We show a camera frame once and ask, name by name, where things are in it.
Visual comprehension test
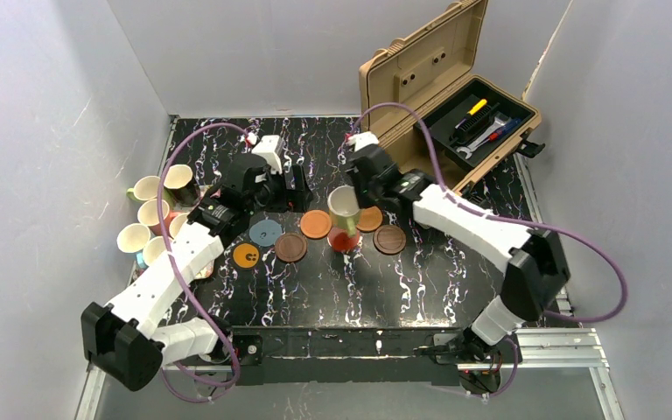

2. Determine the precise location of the orange wooden coaster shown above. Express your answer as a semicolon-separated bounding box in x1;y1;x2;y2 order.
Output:
300;210;332;240

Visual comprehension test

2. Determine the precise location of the yellow mug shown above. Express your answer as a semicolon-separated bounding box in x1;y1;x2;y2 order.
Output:
327;185;361;237

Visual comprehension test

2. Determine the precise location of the light wooden coaster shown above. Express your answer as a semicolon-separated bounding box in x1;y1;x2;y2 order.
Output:
357;206;383;233

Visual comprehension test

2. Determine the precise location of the blue grey coaster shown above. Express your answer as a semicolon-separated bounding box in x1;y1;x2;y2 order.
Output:
248;219;284;247

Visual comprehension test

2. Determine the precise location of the dark brown coaster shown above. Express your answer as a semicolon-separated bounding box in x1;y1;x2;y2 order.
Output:
274;233;308;263

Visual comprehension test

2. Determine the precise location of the red coaster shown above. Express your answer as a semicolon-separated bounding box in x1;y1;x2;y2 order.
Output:
327;227;361;253

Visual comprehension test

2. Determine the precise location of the olive mug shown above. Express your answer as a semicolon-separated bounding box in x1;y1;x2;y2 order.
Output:
164;164;200;207

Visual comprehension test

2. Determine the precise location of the dark walnut coaster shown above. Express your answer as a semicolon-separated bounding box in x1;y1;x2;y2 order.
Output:
373;225;407;256

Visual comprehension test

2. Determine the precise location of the orange smiley coaster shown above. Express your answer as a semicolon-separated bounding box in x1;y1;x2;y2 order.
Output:
232;242;260;270

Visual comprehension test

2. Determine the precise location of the peach mug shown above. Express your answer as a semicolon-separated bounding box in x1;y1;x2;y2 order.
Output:
168;213;189;238

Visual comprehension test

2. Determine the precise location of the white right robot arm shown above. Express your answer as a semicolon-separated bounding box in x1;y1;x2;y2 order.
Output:
346;144;571;360

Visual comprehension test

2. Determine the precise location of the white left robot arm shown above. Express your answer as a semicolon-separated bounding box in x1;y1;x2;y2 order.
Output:
80;153;312;391

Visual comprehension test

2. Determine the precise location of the tan plastic toolbox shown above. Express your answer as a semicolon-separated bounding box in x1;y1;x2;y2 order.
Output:
359;1;543;193

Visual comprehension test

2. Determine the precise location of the floral tray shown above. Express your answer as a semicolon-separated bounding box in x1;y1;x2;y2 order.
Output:
194;185;216;280

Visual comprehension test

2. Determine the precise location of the green mug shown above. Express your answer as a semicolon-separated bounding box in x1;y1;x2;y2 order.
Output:
126;175;166;203

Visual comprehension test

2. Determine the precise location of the pink mug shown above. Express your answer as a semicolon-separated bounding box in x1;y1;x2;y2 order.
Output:
136;199;177;235

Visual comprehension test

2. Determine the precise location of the black toolbox tray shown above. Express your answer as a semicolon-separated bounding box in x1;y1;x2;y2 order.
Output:
423;77;540;171

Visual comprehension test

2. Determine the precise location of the red blue screwdriver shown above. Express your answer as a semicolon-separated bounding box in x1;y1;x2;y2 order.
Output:
486;118;522;143

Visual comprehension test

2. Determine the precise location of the blue mug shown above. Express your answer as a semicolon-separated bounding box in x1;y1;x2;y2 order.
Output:
116;223;152;270

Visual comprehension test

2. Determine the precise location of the silver wrench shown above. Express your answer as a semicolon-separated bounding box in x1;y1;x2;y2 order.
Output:
457;116;510;159

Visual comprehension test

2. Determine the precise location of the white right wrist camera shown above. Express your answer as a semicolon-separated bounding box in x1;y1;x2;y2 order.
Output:
346;131;379;152

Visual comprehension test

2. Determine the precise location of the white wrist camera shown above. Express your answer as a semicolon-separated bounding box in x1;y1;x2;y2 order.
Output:
252;135;284;175
346;131;379;152

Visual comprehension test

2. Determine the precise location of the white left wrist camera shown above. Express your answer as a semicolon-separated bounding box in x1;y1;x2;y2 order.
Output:
252;135;284;175

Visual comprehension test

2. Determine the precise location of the yellow handled screwdriver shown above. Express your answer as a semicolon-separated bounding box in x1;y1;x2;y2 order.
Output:
454;99;487;129

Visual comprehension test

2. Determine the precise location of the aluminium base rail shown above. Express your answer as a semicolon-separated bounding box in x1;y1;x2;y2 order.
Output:
76;327;623;419

